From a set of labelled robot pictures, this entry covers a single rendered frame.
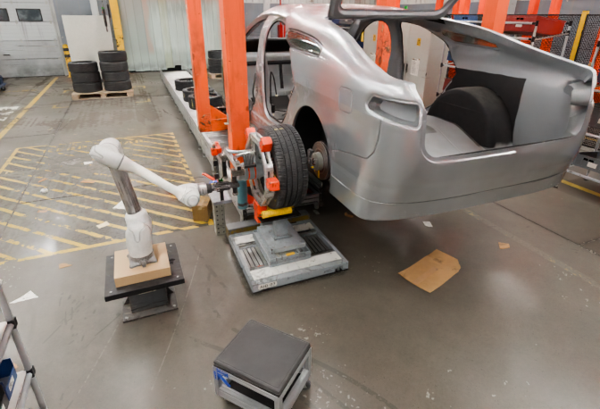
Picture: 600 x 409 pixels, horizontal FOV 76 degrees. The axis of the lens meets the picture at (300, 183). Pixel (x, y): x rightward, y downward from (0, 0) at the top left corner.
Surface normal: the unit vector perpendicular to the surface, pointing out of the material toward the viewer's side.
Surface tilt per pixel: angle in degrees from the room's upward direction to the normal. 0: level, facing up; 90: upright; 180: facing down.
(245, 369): 0
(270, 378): 0
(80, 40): 90
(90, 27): 90
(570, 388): 0
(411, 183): 102
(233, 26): 90
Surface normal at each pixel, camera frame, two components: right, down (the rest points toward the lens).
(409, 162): -0.01, 0.39
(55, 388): 0.00, -0.91
